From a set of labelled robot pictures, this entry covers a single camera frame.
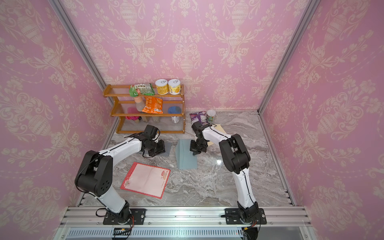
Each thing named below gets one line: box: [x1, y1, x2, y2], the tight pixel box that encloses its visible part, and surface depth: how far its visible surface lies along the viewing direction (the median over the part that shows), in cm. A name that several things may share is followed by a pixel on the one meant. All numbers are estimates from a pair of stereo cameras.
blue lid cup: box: [167, 106, 182, 124], surface depth 108 cm
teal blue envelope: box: [175, 139, 198, 170], surface depth 97 cm
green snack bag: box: [129, 83, 155, 98], surface depth 91 cm
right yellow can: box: [168, 79, 181, 95], surface depth 91 cm
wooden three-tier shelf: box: [103, 84, 186, 134], surface depth 105 cm
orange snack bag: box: [142, 96, 164, 114], surface depth 101 cm
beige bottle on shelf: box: [134, 96, 146, 112], surface depth 99 cm
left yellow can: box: [155, 79, 169, 95], surface depth 91 cm
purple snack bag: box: [189, 110, 209, 125], surface depth 115 cm
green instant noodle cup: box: [206, 109, 216, 124], surface depth 115 cm
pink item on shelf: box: [125, 107, 142, 121], surface depth 108 cm
